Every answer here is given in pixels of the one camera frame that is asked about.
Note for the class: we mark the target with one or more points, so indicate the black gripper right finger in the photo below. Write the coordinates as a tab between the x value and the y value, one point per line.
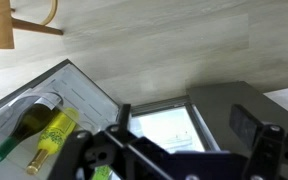
267	150

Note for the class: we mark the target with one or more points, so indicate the stainless steel fridge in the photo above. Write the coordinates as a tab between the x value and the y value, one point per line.
217	106

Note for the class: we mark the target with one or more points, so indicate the bright green bottle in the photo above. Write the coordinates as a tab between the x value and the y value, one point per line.
101	172

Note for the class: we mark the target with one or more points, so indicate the dark green wine bottle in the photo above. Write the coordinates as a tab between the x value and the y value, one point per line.
29	128

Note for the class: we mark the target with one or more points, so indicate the yellow bottle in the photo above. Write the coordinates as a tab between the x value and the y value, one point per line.
55	133

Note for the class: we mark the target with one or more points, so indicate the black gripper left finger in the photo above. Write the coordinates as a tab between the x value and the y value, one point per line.
94	156

